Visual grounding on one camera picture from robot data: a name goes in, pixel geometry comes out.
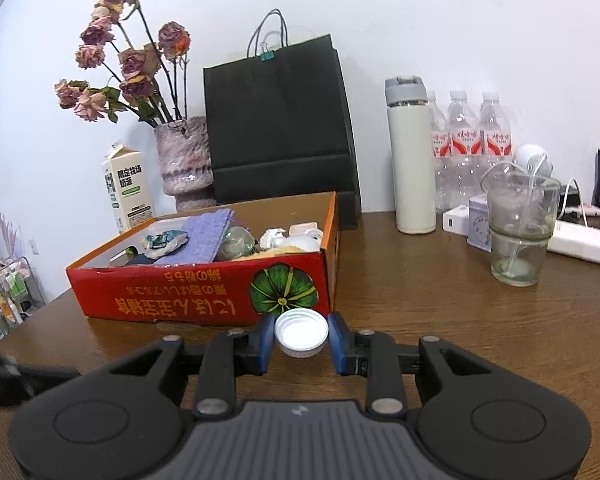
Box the dark blue flat case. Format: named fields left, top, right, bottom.
left=109, top=246, right=155, bottom=268

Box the white thermos grey lid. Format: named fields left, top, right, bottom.
left=385, top=76, right=437, bottom=235

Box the small grey tin box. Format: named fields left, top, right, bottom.
left=467, top=194, right=491, bottom=252

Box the purple cleaning cloth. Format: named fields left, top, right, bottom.
left=156, top=208, right=234, bottom=266

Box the white plastic bottle cap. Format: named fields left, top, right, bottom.
left=274, top=309, right=328, bottom=359

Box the water bottle red label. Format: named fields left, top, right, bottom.
left=479, top=91, right=513, bottom=169
left=427, top=90, right=450, bottom=214
left=446, top=90, right=483, bottom=208

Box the right water bottle red label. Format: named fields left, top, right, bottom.
left=479, top=91, right=513, bottom=169

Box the white milk carton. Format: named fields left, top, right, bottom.
left=102, top=142, right=155, bottom=234

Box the wire rack with small items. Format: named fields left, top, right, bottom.
left=0, top=257, right=46, bottom=340

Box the white square plastic case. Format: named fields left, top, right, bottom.
left=289, top=221, right=318, bottom=236

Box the red orange cardboard box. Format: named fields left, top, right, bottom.
left=66, top=193, right=339, bottom=326

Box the white round desk fan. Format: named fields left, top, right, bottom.
left=514, top=143, right=553, bottom=178

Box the black paper shopping bag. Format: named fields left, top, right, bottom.
left=204, top=26, right=362, bottom=230

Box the blue white crumpled wrapper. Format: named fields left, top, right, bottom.
left=142, top=230, right=189, bottom=260

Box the pink marbled ceramic vase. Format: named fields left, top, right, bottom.
left=155, top=116, right=216, bottom=211

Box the white charging cable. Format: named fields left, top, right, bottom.
left=559, top=178, right=600, bottom=229

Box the left water bottle red label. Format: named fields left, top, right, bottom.
left=427, top=90, right=450, bottom=214

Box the teal binder clip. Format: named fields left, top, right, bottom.
left=260, top=42, right=275, bottom=62

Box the white charger adapter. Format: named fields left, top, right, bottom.
left=441, top=205, right=469, bottom=236

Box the dried pink rose bouquet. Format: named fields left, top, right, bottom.
left=54, top=0, right=192, bottom=128

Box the white tissue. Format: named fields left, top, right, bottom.
left=259, top=229, right=324, bottom=252

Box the white power strip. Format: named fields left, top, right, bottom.
left=547, top=220, right=600, bottom=264

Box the clear drinking glass with straw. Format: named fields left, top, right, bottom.
left=481, top=164, right=560, bottom=287

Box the middle water bottle red label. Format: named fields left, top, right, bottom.
left=446, top=90, right=483, bottom=208

